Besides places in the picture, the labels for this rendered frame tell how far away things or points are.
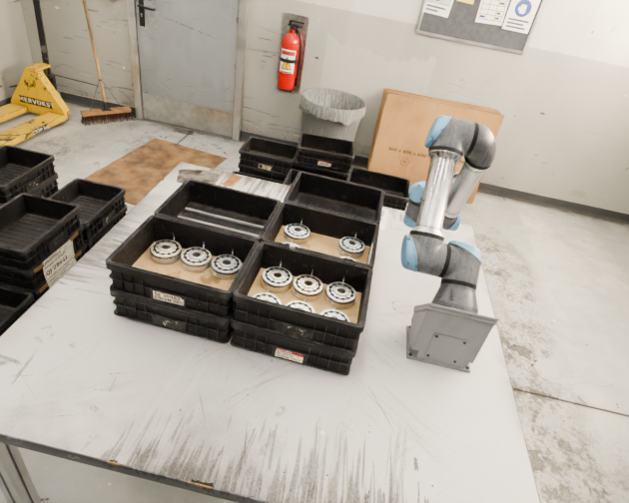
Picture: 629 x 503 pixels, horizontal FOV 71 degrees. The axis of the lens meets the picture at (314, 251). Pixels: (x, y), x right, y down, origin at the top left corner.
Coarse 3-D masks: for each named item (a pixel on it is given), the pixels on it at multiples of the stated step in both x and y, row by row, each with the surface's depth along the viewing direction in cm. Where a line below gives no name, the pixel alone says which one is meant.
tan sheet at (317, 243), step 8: (280, 232) 178; (280, 240) 173; (312, 240) 177; (320, 240) 178; (328, 240) 179; (336, 240) 180; (304, 248) 172; (312, 248) 172; (320, 248) 173; (328, 248) 174; (336, 248) 175; (368, 248) 178; (360, 256) 173
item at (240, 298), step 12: (300, 252) 152; (252, 264) 142; (348, 264) 151; (240, 288) 133; (240, 300) 130; (252, 300) 129; (264, 300) 130; (288, 312) 129; (300, 312) 128; (312, 312) 129; (324, 324) 129; (336, 324) 128; (348, 324) 127; (360, 324) 128
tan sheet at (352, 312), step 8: (256, 280) 152; (256, 288) 148; (264, 288) 149; (280, 296) 147; (288, 296) 148; (296, 296) 148; (320, 296) 150; (360, 296) 153; (312, 304) 146; (320, 304) 147; (328, 304) 148; (344, 312) 146; (352, 312) 146; (352, 320) 143
